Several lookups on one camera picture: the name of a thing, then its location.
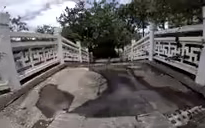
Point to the group of trees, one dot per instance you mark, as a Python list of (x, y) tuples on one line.
[(100, 26)]

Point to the grey stone bridge deck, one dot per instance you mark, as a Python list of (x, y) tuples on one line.
[(85, 83)]

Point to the stone kerb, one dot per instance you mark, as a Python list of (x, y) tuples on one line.
[(186, 80), (26, 87)]

